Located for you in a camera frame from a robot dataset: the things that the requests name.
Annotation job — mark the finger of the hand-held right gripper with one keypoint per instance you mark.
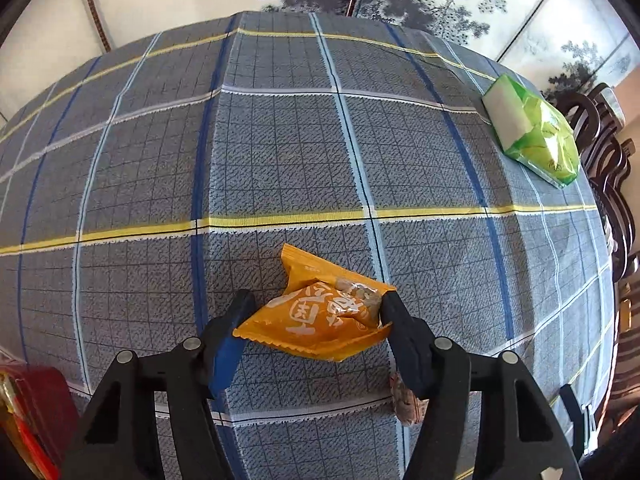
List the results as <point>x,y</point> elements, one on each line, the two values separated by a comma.
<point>572,410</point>

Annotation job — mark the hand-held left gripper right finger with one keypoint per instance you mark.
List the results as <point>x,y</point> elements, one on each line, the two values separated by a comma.
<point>402,355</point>

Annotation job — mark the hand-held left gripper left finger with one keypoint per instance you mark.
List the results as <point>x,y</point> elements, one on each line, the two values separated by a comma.
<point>225,360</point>

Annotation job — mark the orange snack packet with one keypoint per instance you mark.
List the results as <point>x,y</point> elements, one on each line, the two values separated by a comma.
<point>310,320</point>

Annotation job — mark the dark red box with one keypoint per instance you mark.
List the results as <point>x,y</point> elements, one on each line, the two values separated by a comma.
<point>50,400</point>

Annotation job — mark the small clear red-print snack packet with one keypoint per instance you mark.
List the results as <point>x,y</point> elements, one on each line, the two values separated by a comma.
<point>402,407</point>

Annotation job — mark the dark wooden chair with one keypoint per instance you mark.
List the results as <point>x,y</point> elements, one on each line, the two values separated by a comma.
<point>627,375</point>
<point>602,140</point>

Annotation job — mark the grey plaid tablecloth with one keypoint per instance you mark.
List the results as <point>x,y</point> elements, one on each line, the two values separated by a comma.
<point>300,160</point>

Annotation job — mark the green tissue pack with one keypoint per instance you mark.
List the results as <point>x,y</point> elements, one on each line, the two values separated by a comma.
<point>540,135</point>

